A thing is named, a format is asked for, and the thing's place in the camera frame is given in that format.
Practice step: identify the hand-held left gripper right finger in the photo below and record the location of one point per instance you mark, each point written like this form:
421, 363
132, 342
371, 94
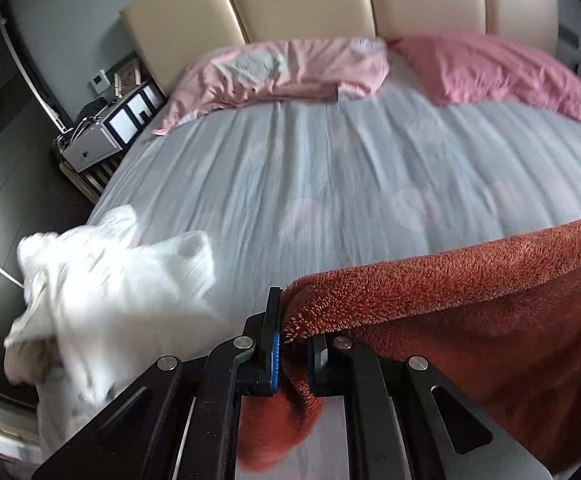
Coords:
314, 360

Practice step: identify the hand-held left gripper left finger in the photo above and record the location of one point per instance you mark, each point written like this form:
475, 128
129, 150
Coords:
272, 360

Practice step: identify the rust red fleece garment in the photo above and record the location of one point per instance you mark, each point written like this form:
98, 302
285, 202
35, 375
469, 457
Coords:
450, 300

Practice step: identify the white clothes pile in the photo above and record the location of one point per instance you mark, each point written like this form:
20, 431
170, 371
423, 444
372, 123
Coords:
100, 305

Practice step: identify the bed with grey sheet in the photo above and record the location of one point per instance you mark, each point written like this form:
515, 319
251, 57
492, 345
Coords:
330, 170

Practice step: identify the silver metal case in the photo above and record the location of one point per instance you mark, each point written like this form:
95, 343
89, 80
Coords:
88, 145

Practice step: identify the light pink pillow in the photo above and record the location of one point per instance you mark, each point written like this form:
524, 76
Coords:
280, 75

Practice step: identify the black and white bedside cabinet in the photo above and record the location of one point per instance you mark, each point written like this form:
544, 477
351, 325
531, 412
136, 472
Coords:
133, 105

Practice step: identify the dark pink pillow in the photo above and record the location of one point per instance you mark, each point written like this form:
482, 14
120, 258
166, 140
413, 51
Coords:
500, 72

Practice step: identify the beige padded headboard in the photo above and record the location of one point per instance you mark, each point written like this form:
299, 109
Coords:
350, 0

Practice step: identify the pink picture frame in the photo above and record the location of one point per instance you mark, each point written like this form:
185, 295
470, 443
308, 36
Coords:
128, 72

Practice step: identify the white wall thermostat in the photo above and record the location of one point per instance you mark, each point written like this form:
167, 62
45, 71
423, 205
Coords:
98, 81

